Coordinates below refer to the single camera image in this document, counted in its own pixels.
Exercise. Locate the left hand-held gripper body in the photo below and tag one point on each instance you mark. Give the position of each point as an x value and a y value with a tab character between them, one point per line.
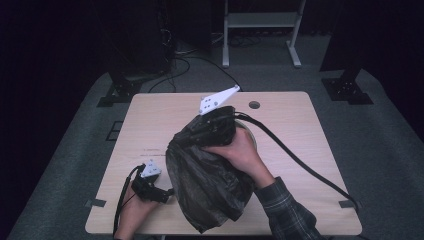
148	190

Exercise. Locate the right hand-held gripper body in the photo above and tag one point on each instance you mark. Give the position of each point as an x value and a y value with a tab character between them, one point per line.
216	128

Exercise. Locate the black garbage bag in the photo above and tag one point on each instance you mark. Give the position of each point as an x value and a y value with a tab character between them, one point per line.
200	186

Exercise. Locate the person's left hand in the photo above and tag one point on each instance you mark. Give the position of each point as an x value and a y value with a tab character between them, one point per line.
131	216

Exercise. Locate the person's right hand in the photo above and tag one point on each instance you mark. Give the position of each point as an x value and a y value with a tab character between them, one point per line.
243	155

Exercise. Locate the grey tape strip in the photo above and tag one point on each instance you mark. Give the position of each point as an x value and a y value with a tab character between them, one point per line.
346	204
96	202

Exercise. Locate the black stand base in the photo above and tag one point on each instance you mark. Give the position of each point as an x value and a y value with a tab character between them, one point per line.
116	93
346	90

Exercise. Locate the dark equipment cabinet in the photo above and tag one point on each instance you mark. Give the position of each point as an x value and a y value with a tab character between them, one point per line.
143	36

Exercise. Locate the white metal stand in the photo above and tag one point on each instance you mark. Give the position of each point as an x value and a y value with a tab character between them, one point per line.
261	19

